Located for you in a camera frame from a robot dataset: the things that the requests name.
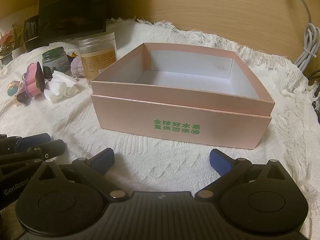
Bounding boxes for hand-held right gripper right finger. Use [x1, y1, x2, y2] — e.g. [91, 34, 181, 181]
[195, 149, 284, 200]

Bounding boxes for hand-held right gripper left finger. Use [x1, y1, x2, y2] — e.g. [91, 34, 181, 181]
[37, 148, 127, 199]

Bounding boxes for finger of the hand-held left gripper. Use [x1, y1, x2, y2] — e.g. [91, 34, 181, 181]
[0, 139, 66, 167]
[0, 133, 51, 153]

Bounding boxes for small dark plush toy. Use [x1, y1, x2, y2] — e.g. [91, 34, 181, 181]
[15, 92, 32, 106]

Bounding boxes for small pink plush doll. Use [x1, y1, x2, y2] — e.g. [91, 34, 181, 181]
[7, 80, 21, 97]

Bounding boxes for white fabric flower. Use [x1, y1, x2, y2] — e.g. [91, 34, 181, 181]
[44, 70, 78, 103]

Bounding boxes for pink purple plush flower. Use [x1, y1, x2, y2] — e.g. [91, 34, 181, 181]
[24, 61, 46, 97]

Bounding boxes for pink cardboard box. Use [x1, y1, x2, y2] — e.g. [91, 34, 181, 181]
[90, 42, 275, 150]

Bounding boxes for white fringed blanket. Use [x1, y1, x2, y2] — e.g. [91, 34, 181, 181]
[0, 17, 318, 240]

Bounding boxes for green glass jar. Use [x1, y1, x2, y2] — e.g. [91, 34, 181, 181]
[41, 47, 70, 79]

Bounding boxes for purple plush toy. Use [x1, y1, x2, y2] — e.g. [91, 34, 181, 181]
[71, 55, 86, 78]

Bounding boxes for small potted plants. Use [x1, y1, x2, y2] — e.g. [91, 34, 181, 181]
[0, 24, 25, 64]

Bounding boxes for black monitor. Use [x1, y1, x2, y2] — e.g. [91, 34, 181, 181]
[37, 0, 108, 43]

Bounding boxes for white power cable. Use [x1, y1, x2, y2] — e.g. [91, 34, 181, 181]
[287, 0, 320, 73]

